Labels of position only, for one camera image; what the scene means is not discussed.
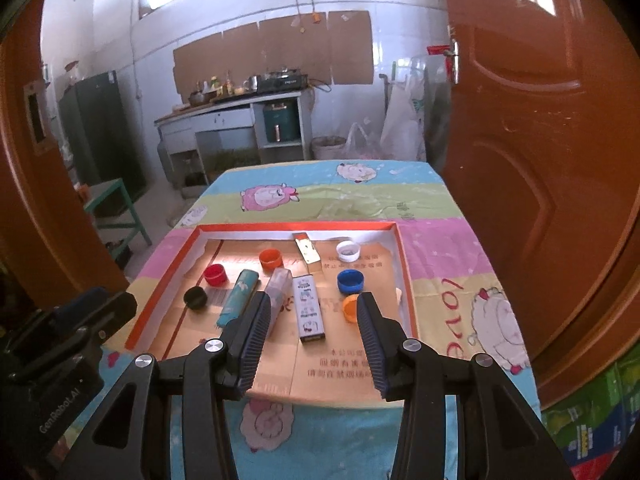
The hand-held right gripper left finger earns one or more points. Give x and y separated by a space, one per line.
255 342

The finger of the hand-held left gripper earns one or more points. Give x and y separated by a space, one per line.
100 312

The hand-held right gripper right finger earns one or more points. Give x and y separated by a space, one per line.
372 347

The shallow cardboard box tray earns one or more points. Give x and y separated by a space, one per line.
340 360

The orange bottle cap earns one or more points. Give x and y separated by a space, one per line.
350 307
270 258

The teal lighter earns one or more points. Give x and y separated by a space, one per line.
239 297

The white printed lighter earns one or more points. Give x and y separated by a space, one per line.
307 310

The clear lighter with pink dots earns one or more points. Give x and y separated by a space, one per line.
278 285

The blue bottle cap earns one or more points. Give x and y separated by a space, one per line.
350 282

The black bottle cap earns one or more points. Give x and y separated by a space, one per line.
195 298

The red bottle cap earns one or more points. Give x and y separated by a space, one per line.
215 275

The white bottle cap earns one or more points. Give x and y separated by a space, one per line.
347 250

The gold lighter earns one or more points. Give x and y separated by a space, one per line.
307 255

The green stool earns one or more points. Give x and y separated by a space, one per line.
117 210

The brown door with latch plate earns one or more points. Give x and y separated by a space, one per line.
45 220

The cartoon sheep printed blanket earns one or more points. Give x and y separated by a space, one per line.
350 195

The dark green refrigerator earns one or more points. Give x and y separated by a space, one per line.
102 130

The white plastic bag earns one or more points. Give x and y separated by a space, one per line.
362 144

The round woven basket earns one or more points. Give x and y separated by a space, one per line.
327 147

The green air fryer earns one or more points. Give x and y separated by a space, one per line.
281 122

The white kitchen counter cabinet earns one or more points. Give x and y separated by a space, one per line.
220 122

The large white sack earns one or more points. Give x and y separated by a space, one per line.
402 120

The green printed carton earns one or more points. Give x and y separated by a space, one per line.
595 420

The metal cooking pot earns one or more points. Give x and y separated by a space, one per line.
196 97

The upright metal pipe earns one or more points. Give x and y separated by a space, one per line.
388 95

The metal kettle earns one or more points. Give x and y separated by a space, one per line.
255 82

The black gas stove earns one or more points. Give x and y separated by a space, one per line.
282 83

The cardboard wall covering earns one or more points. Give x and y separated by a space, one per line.
280 55

